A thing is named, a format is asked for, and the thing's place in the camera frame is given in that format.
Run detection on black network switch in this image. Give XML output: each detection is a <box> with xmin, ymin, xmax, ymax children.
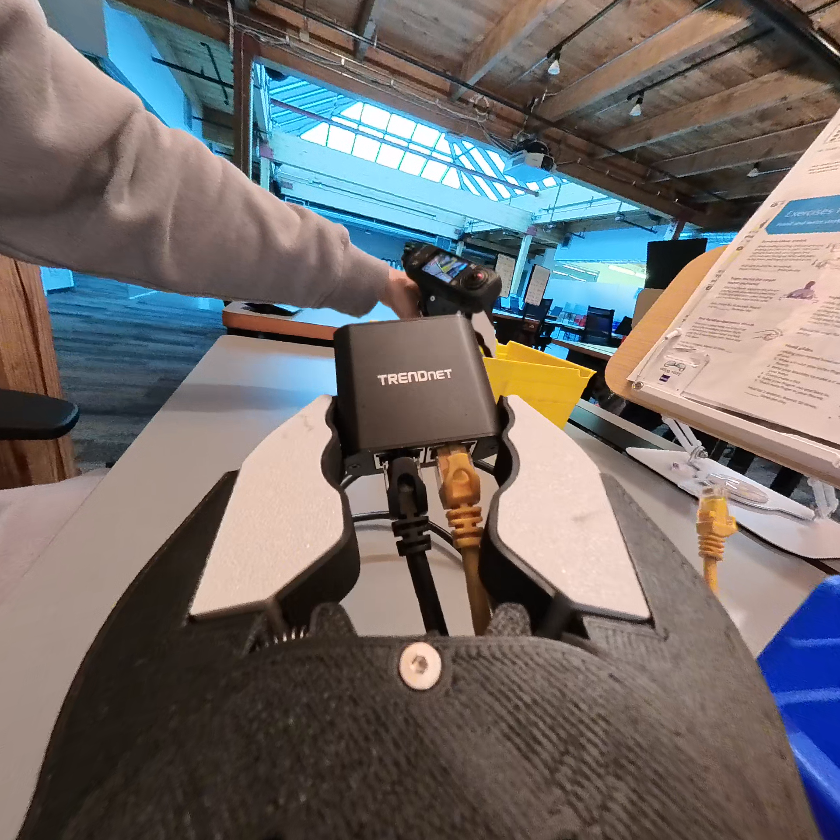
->
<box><xmin>332</xmin><ymin>314</ymin><xmax>505</xmax><ymax>475</ymax></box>

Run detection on blue plastic bin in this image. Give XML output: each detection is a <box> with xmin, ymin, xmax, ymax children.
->
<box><xmin>756</xmin><ymin>574</ymin><xmax>840</xmax><ymax>840</ymax></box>

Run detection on yellow plastic bin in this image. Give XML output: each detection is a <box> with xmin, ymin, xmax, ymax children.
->
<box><xmin>481</xmin><ymin>340</ymin><xmax>597</xmax><ymax>431</ymax></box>

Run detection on black monitor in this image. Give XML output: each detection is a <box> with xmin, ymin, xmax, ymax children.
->
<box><xmin>646</xmin><ymin>238</ymin><xmax>709</xmax><ymax>291</ymax></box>

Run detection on black ethernet cable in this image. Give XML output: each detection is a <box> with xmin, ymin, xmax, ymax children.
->
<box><xmin>386</xmin><ymin>456</ymin><xmax>450</xmax><ymax>637</ymax></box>

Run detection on person's left hand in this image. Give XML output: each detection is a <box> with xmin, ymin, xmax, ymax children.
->
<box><xmin>379</xmin><ymin>268</ymin><xmax>422</xmax><ymax>320</ymax></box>

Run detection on white stand base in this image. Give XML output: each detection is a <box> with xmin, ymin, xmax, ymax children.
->
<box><xmin>625</xmin><ymin>413</ymin><xmax>840</xmax><ymax>560</ymax></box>

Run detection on background office chair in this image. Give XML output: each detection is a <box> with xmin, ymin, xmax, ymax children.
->
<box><xmin>577</xmin><ymin>305</ymin><xmax>618</xmax><ymax>347</ymax></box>

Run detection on background desk with wooden edge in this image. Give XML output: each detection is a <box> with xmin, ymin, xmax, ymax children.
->
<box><xmin>222</xmin><ymin>301</ymin><xmax>403</xmax><ymax>344</ymax></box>

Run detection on black chair armrest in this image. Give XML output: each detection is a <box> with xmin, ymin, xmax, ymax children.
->
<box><xmin>0</xmin><ymin>388</ymin><xmax>81</xmax><ymax>442</ymax></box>

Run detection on wooden document stand with papers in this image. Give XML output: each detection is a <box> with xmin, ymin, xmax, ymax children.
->
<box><xmin>604</xmin><ymin>108</ymin><xmax>840</xmax><ymax>491</ymax></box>

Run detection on person's grey sweatshirt torso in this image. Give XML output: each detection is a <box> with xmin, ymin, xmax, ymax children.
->
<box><xmin>0</xmin><ymin>469</ymin><xmax>109</xmax><ymax>595</ymax></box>

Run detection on loose yellow ethernet plug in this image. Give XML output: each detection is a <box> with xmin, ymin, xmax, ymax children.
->
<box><xmin>694</xmin><ymin>487</ymin><xmax>740</xmax><ymax>593</ymax></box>

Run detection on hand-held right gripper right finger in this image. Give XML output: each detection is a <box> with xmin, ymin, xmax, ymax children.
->
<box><xmin>479</xmin><ymin>394</ymin><xmax>653</xmax><ymax>641</ymax></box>

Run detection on wooden post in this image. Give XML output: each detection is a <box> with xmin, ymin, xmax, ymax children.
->
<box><xmin>0</xmin><ymin>255</ymin><xmax>77</xmax><ymax>491</ymax></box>

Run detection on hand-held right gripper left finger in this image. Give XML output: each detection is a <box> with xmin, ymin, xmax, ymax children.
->
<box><xmin>188</xmin><ymin>392</ymin><xmax>362</xmax><ymax>634</ymax></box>

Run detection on yellow ethernet cable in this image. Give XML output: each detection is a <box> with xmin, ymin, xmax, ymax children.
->
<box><xmin>433</xmin><ymin>443</ymin><xmax>494</xmax><ymax>636</ymax></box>

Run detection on grey desk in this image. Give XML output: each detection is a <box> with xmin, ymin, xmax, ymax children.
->
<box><xmin>0</xmin><ymin>333</ymin><xmax>840</xmax><ymax>828</ymax></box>

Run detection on person's left forearm grey sleeve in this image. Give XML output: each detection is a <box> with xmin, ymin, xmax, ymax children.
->
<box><xmin>0</xmin><ymin>0</ymin><xmax>392</xmax><ymax>318</ymax></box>

